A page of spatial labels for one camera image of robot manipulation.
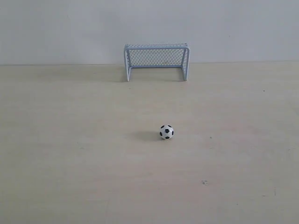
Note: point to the black and white soccer ball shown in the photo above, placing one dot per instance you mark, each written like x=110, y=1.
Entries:
x=166, y=132

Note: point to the small white soccer goal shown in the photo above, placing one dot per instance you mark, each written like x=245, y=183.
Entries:
x=157, y=56

